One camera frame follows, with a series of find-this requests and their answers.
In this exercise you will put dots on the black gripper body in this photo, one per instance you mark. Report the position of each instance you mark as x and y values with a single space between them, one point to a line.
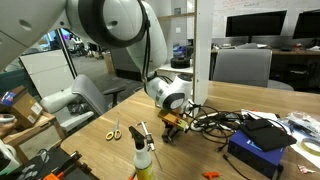
171 127

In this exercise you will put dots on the black seal tape dispenser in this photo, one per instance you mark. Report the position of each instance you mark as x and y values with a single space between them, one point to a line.
171 140

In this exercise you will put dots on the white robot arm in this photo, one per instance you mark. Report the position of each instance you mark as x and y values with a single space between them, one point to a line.
110 20

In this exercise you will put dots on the white open shelf unit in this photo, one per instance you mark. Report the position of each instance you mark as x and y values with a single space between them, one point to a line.
203 50

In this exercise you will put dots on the yellow tape roll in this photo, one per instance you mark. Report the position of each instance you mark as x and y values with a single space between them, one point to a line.
308 148

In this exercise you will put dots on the person's hand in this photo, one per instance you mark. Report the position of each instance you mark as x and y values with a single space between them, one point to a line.
6 129

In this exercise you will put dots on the silver digital caliper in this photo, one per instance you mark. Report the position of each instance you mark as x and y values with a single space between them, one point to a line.
149 137

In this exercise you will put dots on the white yellow spray bottle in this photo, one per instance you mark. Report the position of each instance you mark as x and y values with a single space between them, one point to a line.
143 160

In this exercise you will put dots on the small orange tool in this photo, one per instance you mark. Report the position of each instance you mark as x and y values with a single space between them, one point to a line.
211 175

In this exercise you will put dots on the black round device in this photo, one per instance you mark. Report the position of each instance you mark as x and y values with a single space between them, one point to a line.
180 62

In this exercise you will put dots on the grey door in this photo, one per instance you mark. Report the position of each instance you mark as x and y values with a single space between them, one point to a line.
120 63

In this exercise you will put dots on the blue cardboard box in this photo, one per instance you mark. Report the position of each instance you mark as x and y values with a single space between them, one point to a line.
256 156

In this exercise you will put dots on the black fabric pouch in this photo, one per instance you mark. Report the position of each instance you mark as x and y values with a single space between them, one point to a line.
266 135

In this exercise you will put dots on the tall brown cardboard box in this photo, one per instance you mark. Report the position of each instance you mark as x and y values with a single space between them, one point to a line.
108 63

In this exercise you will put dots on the grey armrest office chair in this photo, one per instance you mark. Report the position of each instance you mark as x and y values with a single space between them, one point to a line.
86 93

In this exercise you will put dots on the black orange clamp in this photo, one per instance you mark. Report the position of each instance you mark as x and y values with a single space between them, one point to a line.
60 174

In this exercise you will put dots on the wooden side table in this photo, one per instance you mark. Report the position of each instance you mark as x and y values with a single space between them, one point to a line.
40 121

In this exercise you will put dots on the clear plastic bag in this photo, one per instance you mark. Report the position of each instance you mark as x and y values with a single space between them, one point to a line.
303 123

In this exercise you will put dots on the red white wrapper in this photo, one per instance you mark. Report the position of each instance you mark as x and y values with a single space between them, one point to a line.
305 169

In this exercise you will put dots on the black computer monitor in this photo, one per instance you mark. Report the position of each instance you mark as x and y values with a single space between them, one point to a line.
255 24
308 24

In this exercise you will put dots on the white partition panel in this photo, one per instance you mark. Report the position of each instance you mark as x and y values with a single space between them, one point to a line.
46 73

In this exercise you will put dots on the black tool case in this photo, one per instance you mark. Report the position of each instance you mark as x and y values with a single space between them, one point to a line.
33 170

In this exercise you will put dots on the white VR controller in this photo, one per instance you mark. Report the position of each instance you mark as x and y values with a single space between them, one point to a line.
6 118

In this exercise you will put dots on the white wall plate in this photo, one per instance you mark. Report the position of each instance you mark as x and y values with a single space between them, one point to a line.
178 30

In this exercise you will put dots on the large wall whiteboard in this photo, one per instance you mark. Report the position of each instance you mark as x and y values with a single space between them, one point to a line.
260 5

